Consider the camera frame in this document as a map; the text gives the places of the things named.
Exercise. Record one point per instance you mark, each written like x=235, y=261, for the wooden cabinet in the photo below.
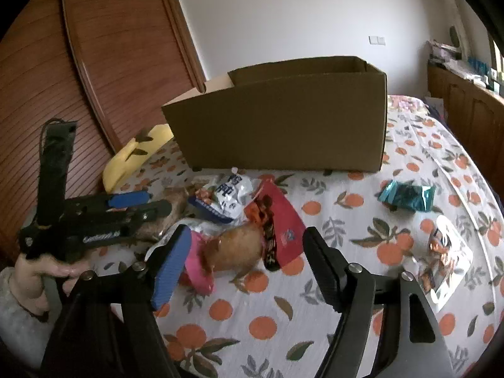
x=468, y=114

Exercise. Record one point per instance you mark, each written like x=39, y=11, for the teal snack packet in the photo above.
x=405, y=197

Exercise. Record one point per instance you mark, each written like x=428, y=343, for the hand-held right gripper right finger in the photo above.
x=321, y=260

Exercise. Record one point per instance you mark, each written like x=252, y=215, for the clear brown bread packet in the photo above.
x=175, y=201

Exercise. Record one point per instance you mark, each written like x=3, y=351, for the floral quilt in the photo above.
x=405, y=103

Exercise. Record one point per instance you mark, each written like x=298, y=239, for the wooden headboard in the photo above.
x=118, y=47

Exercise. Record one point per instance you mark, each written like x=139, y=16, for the pink bread packet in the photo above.
x=232, y=252

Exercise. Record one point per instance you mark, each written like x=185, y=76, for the white wall switch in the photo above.
x=377, y=39

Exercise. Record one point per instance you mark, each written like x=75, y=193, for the pile of things on cabinet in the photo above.
x=453, y=61

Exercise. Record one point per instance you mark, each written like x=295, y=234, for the white and blue snack packet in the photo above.
x=226, y=197

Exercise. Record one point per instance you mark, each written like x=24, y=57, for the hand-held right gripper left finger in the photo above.
x=173, y=264

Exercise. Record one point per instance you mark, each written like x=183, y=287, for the orange print bedsheet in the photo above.
x=275, y=323

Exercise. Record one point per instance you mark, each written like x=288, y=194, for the yellow pillow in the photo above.
x=118, y=165

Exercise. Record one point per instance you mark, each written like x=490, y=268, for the person's left forearm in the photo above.
x=15, y=323

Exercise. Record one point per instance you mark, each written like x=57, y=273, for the person's left hand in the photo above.
x=39, y=273

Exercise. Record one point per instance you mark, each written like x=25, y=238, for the brown cardboard box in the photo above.
x=275, y=126

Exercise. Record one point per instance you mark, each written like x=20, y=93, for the white and orange snack packet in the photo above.
x=447, y=264

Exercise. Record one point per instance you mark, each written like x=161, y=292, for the dark round wall object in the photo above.
x=454, y=35

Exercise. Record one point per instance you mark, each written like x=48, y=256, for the red snack packet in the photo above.
x=285, y=224

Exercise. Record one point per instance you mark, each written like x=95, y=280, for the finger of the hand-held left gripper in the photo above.
x=151, y=210
x=130, y=200

